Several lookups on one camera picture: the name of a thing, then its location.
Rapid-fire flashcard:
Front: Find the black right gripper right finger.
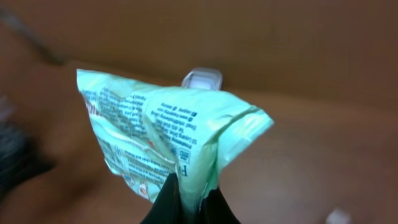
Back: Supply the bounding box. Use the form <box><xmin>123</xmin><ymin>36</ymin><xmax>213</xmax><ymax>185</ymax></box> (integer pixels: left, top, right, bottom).
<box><xmin>199</xmin><ymin>187</ymin><xmax>241</xmax><ymax>224</ymax></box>

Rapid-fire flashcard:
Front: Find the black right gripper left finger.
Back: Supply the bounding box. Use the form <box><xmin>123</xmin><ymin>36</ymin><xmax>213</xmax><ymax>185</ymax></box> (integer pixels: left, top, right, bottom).
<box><xmin>141</xmin><ymin>174</ymin><xmax>182</xmax><ymax>224</ymax></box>

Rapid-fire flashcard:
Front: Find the mint wet wipes pack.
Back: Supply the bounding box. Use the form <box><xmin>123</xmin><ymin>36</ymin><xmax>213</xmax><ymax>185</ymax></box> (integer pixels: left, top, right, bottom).
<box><xmin>76</xmin><ymin>69</ymin><xmax>273</xmax><ymax>202</ymax></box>

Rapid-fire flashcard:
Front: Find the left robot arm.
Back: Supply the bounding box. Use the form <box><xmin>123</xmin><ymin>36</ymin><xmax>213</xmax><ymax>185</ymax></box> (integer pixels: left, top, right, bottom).
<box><xmin>1</xmin><ymin>96</ymin><xmax>55</xmax><ymax>200</ymax></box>

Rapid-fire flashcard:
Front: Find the white barcode scanner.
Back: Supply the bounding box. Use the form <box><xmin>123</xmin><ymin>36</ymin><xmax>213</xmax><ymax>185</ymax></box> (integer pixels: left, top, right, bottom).
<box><xmin>182</xmin><ymin>67</ymin><xmax>223</xmax><ymax>90</ymax></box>

